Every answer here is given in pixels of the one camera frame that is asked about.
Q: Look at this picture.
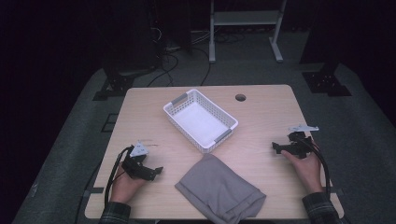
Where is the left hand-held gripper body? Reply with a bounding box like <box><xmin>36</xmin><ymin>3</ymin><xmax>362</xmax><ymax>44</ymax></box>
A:
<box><xmin>120</xmin><ymin>140</ymin><xmax>151</xmax><ymax>180</ymax></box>

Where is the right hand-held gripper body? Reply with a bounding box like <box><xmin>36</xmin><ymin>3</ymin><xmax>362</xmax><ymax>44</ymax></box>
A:
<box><xmin>287</xmin><ymin>123</ymin><xmax>320</xmax><ymax>160</ymax></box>

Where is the grey cloth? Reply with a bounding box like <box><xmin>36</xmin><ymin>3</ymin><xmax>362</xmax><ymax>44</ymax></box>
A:
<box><xmin>174</xmin><ymin>153</ymin><xmax>267</xmax><ymax>224</ymax></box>

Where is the white plastic basket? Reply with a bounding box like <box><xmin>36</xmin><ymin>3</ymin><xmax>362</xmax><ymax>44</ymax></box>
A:
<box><xmin>163</xmin><ymin>88</ymin><xmax>240</xmax><ymax>155</ymax></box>

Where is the person's left hand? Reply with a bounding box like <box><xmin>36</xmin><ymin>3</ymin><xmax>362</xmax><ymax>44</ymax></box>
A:
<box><xmin>109</xmin><ymin>169</ymin><xmax>148</xmax><ymax>204</ymax></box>

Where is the person's right hand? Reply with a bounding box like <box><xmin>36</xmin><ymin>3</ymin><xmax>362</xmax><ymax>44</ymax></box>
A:
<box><xmin>280</xmin><ymin>146</ymin><xmax>325</xmax><ymax>194</ymax></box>

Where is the black tape square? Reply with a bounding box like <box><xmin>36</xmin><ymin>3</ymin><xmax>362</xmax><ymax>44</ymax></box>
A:
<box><xmin>101</xmin><ymin>113</ymin><xmax>120</xmax><ymax>133</ymax></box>

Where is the black stand base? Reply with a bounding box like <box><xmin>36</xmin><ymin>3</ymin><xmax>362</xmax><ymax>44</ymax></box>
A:
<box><xmin>302</xmin><ymin>62</ymin><xmax>353</xmax><ymax>98</ymax></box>
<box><xmin>92</xmin><ymin>63</ymin><xmax>158</xmax><ymax>102</ymax></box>

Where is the white metal stand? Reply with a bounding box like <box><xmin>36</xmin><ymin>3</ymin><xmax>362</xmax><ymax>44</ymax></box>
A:
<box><xmin>208</xmin><ymin>0</ymin><xmax>288</xmax><ymax>64</ymax></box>

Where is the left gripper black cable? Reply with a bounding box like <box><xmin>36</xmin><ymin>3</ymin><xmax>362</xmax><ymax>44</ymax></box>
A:
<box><xmin>104</xmin><ymin>145</ymin><xmax>134</xmax><ymax>208</ymax></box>

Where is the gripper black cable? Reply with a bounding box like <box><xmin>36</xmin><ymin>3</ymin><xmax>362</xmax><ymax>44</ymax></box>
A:
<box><xmin>104</xmin><ymin>145</ymin><xmax>134</xmax><ymax>208</ymax></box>
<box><xmin>300</xmin><ymin>138</ymin><xmax>332</xmax><ymax>200</ymax></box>

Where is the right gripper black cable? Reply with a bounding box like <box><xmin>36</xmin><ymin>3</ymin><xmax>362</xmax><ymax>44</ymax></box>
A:
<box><xmin>300</xmin><ymin>138</ymin><xmax>332</xmax><ymax>200</ymax></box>

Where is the black floor cable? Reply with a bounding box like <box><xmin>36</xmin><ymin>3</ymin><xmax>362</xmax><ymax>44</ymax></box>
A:
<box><xmin>191</xmin><ymin>46</ymin><xmax>213</xmax><ymax>87</ymax></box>
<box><xmin>146</xmin><ymin>50</ymin><xmax>180</xmax><ymax>89</ymax></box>

